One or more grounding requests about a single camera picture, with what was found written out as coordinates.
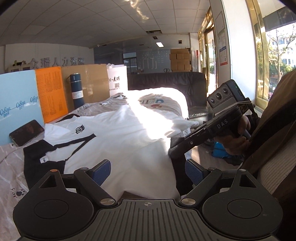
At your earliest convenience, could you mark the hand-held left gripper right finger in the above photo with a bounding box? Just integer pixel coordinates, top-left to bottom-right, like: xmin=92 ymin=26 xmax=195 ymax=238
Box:
xmin=179 ymin=159 xmax=264 ymax=207

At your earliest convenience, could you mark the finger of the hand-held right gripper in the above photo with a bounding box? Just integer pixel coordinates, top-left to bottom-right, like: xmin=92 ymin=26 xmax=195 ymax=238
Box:
xmin=168 ymin=137 xmax=208 ymax=160

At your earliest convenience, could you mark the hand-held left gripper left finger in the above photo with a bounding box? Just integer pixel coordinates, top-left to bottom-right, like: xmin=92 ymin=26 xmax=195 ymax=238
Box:
xmin=32 ymin=159 xmax=116 ymax=208

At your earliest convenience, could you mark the white black-trimmed T-shirt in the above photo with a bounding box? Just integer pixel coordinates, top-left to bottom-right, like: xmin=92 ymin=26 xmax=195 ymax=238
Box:
xmin=23 ymin=105 xmax=202 ymax=202

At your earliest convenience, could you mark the person's right hand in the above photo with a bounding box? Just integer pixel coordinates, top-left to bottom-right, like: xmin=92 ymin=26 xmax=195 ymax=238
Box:
xmin=214 ymin=115 xmax=252 ymax=156

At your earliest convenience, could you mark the blue bag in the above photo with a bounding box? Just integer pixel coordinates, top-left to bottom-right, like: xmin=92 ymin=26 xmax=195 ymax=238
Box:
xmin=211 ymin=142 xmax=230 ymax=158

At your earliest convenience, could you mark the person's brown jacket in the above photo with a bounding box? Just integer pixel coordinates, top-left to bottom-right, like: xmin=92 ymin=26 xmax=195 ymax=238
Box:
xmin=240 ymin=69 xmax=296 ymax=241

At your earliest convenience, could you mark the black leather sofa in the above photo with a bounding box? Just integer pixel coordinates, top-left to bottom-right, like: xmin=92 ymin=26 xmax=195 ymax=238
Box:
xmin=127 ymin=71 xmax=209 ymax=121

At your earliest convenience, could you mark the person's beige sweater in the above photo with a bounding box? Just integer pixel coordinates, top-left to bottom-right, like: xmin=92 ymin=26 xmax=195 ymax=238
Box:
xmin=253 ymin=147 xmax=296 ymax=194

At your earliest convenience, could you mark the stack of cardboard boxes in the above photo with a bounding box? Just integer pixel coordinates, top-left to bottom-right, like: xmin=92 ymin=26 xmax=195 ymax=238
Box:
xmin=169 ymin=48 xmax=192 ymax=72

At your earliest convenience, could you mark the white garment with black print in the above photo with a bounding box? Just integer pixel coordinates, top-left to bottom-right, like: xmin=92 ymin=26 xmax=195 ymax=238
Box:
xmin=108 ymin=92 xmax=129 ymax=100

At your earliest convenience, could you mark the dark blue vacuum bottle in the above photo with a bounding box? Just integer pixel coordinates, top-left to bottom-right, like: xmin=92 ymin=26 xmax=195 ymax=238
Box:
xmin=67 ymin=73 xmax=85 ymax=108

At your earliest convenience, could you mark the black smartphone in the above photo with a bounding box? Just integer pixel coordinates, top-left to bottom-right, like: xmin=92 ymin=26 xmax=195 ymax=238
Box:
xmin=9 ymin=119 xmax=46 ymax=147

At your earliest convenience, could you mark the brown cardboard carton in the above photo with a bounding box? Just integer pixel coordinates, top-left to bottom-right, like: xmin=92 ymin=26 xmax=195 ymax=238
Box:
xmin=60 ymin=64 xmax=111 ymax=105

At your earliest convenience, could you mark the white paper bag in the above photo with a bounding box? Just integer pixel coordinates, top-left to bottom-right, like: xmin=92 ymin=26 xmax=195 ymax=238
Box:
xmin=106 ymin=64 xmax=128 ymax=97

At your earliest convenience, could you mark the orange carton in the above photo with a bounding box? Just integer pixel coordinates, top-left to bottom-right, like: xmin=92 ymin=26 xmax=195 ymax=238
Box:
xmin=35 ymin=66 xmax=69 ymax=124

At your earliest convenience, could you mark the large light blue carton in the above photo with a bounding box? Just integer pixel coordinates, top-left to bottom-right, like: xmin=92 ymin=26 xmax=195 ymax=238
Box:
xmin=0 ymin=70 xmax=45 ymax=147

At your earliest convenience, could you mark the framed wall notice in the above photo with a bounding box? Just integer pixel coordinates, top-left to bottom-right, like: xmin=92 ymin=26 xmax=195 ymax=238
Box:
xmin=217 ymin=11 xmax=228 ymax=67

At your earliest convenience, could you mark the golden door frame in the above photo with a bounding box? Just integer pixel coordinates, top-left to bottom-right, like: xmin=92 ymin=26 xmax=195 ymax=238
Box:
xmin=198 ymin=5 xmax=219 ymax=87

